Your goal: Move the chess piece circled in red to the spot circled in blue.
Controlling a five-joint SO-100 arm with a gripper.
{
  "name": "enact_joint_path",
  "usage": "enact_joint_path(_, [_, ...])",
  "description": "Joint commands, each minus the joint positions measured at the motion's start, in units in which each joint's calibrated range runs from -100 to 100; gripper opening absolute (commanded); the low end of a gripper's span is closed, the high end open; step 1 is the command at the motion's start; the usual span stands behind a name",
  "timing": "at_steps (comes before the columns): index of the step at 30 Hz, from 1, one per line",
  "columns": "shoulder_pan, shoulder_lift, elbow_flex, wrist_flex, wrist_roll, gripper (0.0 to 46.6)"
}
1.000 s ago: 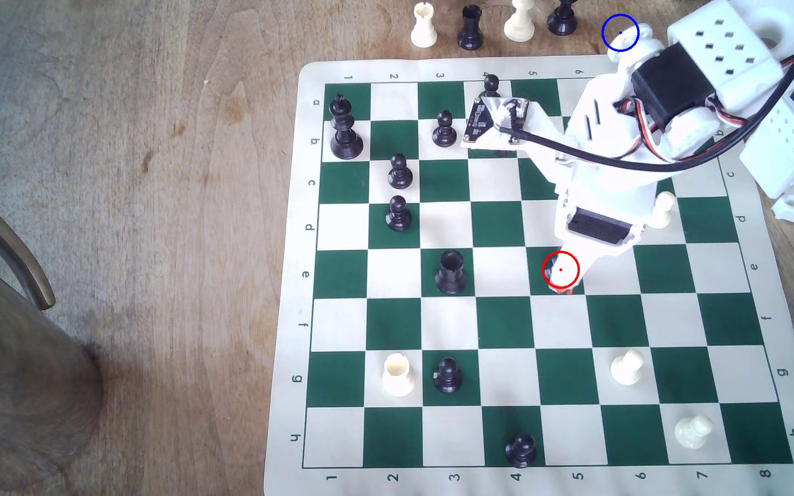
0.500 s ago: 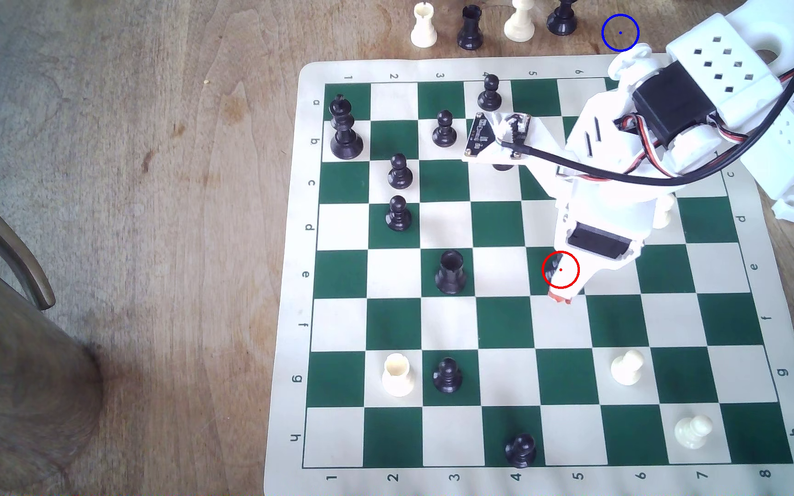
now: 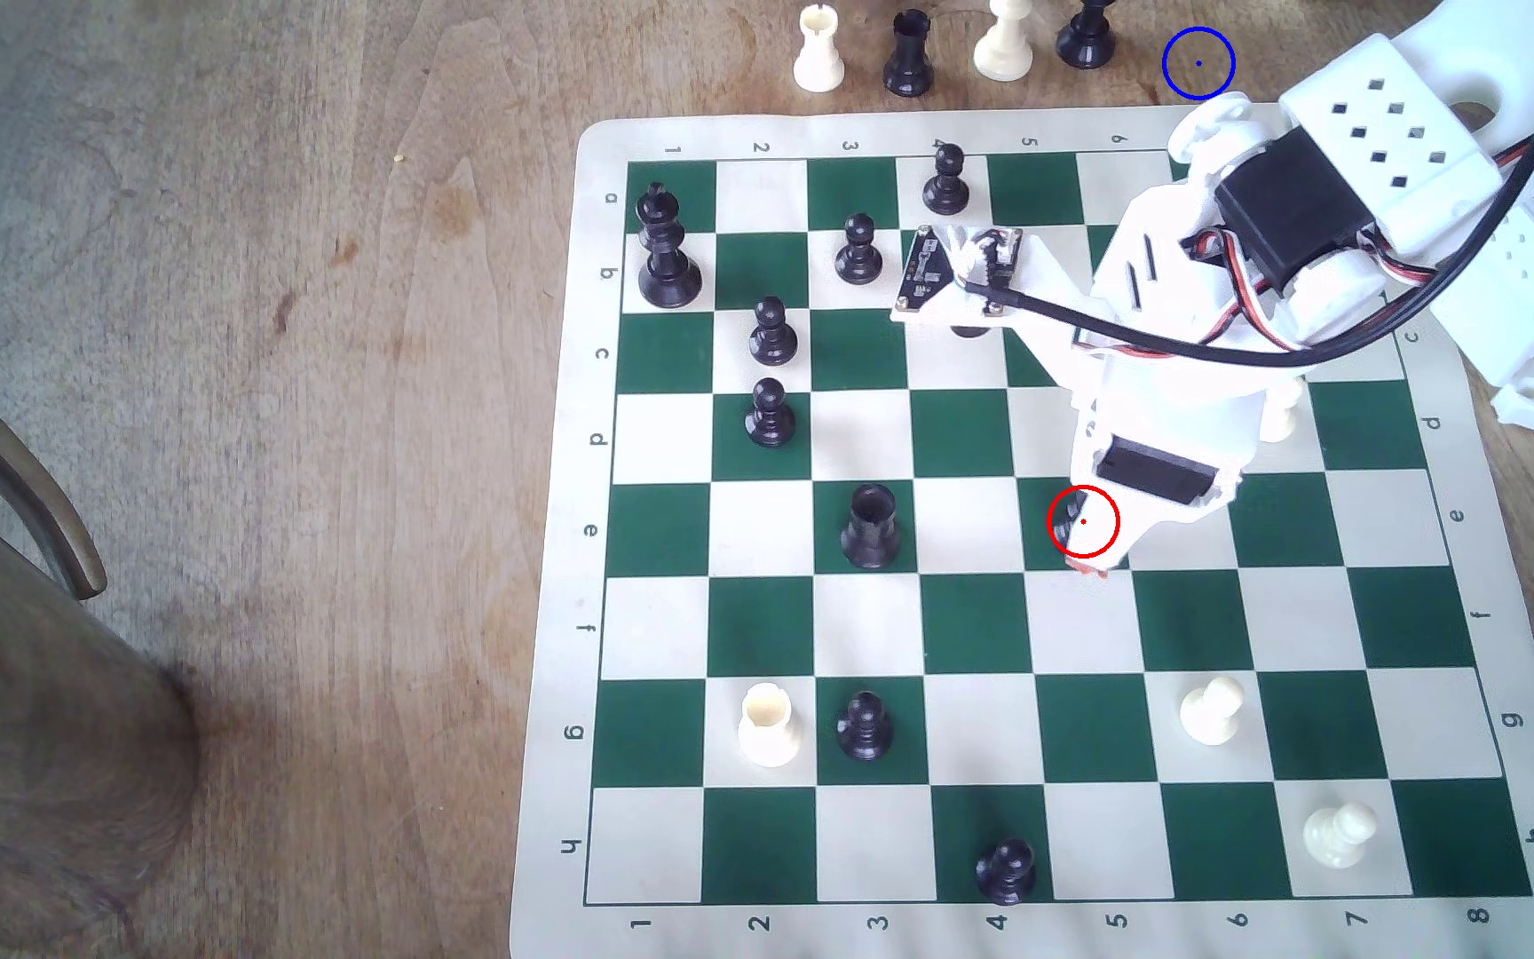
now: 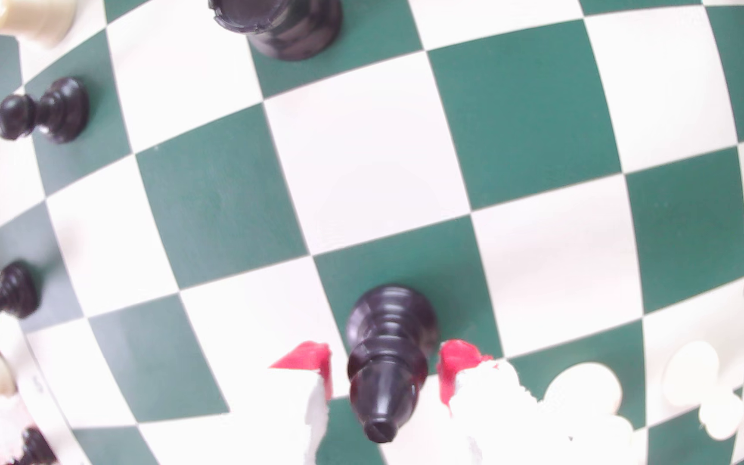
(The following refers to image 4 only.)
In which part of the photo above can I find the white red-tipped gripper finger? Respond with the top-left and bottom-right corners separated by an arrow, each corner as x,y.
236,341 -> 334,465
438,340 -> 560,465

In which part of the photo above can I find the black bishop chess piece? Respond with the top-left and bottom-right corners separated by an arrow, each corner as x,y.
345,285 -> 440,444

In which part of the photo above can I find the white bishop chess piece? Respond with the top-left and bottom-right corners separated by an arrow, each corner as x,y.
543,362 -> 634,446

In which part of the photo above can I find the green and white chess mat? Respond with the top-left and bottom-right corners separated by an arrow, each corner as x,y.
0,0 -> 744,465

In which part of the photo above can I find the white pawn chess piece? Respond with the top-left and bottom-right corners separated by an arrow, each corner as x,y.
661,340 -> 744,442

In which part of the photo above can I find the black pawn chess piece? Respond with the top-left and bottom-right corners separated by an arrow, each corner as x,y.
7,426 -> 58,465
0,260 -> 41,337
0,76 -> 90,144

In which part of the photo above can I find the black rook chess piece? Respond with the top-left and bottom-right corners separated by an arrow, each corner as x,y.
208,0 -> 344,62

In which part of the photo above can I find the white rook chess piece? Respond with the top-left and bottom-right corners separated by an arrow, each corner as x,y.
0,0 -> 79,49

